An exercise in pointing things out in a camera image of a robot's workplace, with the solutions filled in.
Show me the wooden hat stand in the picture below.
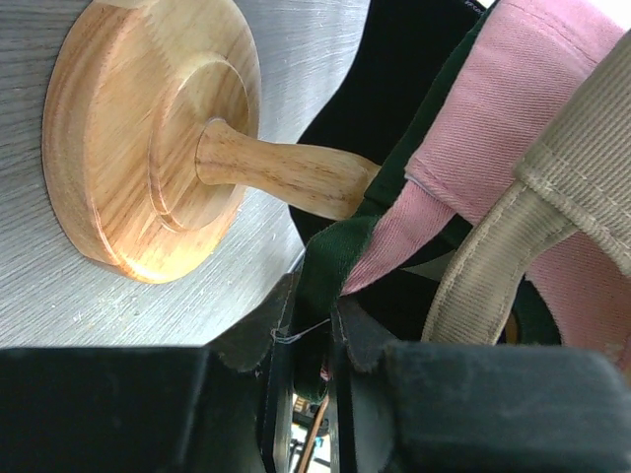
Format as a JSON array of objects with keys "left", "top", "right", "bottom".
[{"left": 41, "top": 1, "right": 379, "bottom": 284}]

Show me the pink baseball cap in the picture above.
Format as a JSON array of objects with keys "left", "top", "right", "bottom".
[{"left": 344, "top": 1, "right": 630, "bottom": 372}]

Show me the green baseball cap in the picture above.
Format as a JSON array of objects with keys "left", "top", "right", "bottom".
[{"left": 292, "top": 1, "right": 582, "bottom": 402}]

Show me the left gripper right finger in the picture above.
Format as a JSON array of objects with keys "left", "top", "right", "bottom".
[{"left": 329, "top": 299, "right": 630, "bottom": 472}]

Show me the tan baseball cap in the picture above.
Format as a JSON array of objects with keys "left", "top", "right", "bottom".
[{"left": 422, "top": 34, "right": 630, "bottom": 344}]

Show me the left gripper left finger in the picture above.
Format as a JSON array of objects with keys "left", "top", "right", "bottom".
[{"left": 1, "top": 274, "right": 297, "bottom": 472}]

